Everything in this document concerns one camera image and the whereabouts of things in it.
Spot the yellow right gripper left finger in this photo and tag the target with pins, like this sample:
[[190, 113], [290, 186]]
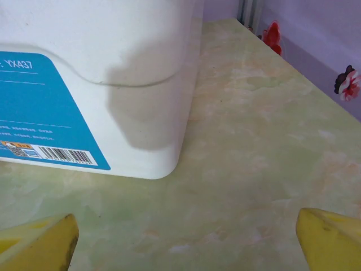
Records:
[[42, 248]]

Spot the white storage box blue lid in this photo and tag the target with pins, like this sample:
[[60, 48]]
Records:
[[127, 42]]

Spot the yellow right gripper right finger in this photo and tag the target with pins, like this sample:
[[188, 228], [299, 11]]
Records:
[[330, 242]]

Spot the aluminium frame post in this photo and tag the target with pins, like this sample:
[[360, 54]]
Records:
[[248, 11]]

